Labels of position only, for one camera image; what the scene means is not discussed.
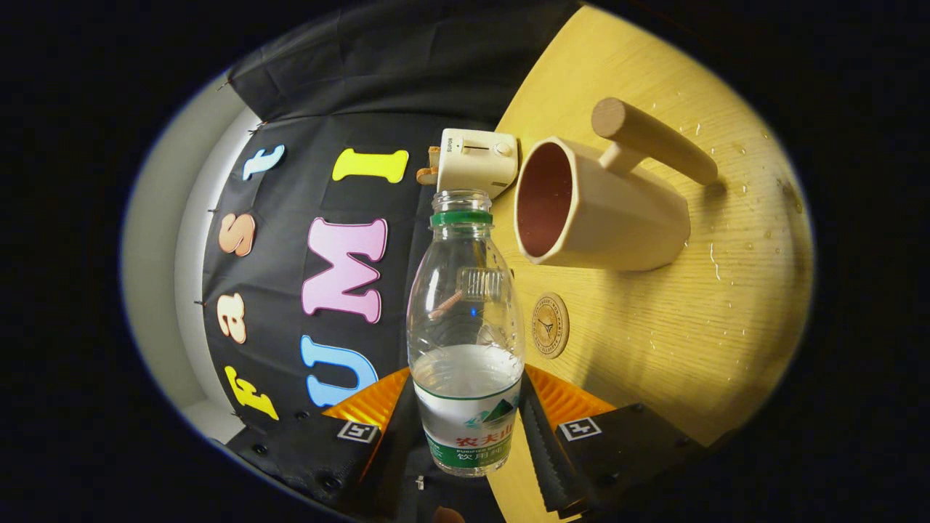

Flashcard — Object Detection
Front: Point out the black backdrop cloth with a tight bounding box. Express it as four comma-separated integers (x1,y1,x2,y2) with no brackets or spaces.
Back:
200,0,582,437

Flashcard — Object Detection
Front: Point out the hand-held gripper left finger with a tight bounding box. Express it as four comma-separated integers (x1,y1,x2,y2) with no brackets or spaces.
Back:
225,367,419,520

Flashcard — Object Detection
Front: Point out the beige cup with wooden handle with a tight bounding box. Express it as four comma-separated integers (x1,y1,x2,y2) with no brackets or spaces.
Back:
513,97,720,272

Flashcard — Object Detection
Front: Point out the clear plastic juice bottle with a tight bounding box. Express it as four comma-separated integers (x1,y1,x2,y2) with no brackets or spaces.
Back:
405,189,527,478

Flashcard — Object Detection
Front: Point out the white toaster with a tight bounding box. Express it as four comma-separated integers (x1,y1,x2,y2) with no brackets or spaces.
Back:
436,129,519,200

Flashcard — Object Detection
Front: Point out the round cork coaster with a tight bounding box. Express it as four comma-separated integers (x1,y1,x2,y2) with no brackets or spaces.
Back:
530,292,571,360

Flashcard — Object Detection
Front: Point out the wooden table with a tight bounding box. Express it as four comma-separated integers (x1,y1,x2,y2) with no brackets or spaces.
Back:
485,4,814,523

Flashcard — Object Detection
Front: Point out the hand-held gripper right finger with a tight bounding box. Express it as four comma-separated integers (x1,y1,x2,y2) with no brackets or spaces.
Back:
517,365,709,520

